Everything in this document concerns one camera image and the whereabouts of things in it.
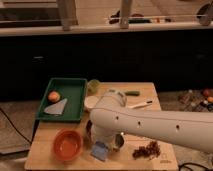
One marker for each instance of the blue sponge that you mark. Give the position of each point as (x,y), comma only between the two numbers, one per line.
(99,151)

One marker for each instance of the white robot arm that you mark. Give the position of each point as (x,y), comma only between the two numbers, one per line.
(110,116)

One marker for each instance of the dark maroon bowl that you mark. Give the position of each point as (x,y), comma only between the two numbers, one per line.
(88,128)

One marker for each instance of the orange red bowl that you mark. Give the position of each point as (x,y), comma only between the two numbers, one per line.
(67,145)

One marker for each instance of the green plastic cup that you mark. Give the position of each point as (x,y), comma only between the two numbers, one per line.
(93,86)

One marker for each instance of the white round container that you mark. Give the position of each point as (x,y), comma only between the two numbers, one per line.
(90,102)

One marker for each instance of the green pepper toy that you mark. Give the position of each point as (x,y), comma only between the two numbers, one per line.
(132,93)

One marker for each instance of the green plastic tray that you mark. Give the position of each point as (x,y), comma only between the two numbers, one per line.
(74,90)

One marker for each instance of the orange fruit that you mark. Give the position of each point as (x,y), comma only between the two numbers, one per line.
(53,96)

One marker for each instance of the grey folded cloth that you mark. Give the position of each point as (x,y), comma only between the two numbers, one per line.
(56,108)

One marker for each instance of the small metal cup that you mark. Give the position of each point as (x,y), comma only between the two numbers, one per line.
(119,142)

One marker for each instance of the brown dried crumbs pile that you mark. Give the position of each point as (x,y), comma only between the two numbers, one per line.
(151,150)

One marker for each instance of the spice bottles cluster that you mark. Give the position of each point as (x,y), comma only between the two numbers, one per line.
(197,100)

